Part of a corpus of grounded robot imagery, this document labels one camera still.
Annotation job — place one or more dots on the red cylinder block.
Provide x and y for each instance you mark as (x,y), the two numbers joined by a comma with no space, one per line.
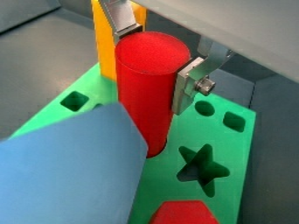
(148,58)

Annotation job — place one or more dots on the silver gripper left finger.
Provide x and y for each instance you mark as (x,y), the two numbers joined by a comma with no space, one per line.
(120,17)

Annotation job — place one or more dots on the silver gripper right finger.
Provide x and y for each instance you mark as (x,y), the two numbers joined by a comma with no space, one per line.
(192,76)

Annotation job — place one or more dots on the blue pentagon block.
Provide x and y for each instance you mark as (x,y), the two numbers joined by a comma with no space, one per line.
(72,172)

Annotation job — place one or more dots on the yellow rectangular block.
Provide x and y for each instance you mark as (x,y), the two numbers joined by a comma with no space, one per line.
(104,39)

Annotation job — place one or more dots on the green shape sorter base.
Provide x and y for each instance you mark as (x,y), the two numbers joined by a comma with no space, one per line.
(202,165)

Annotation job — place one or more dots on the red hexagonal block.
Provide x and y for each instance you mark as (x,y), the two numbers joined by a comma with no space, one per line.
(183,212)

